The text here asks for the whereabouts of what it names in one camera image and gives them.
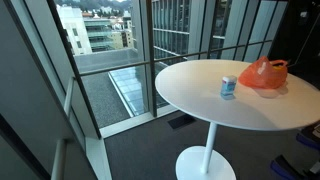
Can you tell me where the white table pedestal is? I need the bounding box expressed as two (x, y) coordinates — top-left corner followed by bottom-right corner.
(175, 121), (237, 180)

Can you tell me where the blue and black equipment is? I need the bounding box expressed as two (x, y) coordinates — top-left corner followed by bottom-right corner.
(269, 154), (320, 180)
(295, 122), (320, 152)

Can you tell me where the blue and white canister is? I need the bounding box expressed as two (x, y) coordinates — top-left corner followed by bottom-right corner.
(220, 74), (238, 99)

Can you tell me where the glass skylight roof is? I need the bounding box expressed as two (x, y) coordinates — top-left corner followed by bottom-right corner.
(108, 64), (150, 118)

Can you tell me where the horizontal metal window rail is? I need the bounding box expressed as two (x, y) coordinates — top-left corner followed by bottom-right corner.
(78, 39), (274, 78)

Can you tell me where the orange plastic bag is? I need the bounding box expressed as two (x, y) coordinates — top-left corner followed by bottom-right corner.
(237, 55), (289, 90)

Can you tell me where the dark window frame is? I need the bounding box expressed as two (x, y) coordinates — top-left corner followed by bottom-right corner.
(3, 0), (291, 140)

